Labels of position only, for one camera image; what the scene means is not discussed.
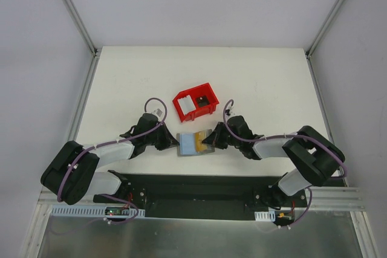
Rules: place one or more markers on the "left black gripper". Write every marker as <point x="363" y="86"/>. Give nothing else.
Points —
<point x="163" y="136"/>

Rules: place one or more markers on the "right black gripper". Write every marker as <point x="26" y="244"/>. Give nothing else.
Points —
<point x="220" y="135"/>

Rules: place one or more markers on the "gold credit card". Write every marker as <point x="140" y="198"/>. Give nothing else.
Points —
<point x="199" y="136"/>

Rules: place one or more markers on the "grey leather card holder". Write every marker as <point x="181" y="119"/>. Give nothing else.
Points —
<point x="190" y="144"/>

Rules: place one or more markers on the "white card stack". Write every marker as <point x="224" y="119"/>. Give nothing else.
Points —
<point x="186" y="104"/>

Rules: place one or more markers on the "red plastic bin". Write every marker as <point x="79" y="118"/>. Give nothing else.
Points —
<point x="200" y="90"/>

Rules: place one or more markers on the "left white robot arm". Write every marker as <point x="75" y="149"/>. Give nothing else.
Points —
<point x="72" y="173"/>

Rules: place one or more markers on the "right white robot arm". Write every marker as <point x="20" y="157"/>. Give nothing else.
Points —
<point x="314" y="157"/>

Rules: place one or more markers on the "black block in bin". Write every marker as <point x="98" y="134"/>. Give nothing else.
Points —
<point x="202" y="101"/>

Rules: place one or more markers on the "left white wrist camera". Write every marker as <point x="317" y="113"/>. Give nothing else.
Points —
<point x="157" y="112"/>

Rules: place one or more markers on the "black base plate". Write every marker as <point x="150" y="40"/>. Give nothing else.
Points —
<point x="234" y="198"/>

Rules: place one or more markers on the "right white cable duct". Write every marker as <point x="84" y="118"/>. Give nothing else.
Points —
<point x="265" y="216"/>

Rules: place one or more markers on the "white cable duct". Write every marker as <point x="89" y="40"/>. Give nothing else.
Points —
<point x="265" y="216"/>
<point x="87" y="211"/>

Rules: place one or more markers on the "left white cable duct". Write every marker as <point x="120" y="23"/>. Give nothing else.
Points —
<point x="87" y="211"/>

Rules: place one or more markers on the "left aluminium frame post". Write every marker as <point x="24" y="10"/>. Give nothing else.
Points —
<point x="80" y="25"/>

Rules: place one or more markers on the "aluminium frame post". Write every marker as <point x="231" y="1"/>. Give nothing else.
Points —
<point x="327" y="23"/>
<point x="80" y="25"/>

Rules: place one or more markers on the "aluminium front rail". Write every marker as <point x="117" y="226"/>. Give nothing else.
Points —
<point x="324" y="199"/>

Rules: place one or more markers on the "right aluminium frame post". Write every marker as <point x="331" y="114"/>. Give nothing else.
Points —
<point x="327" y="23"/>

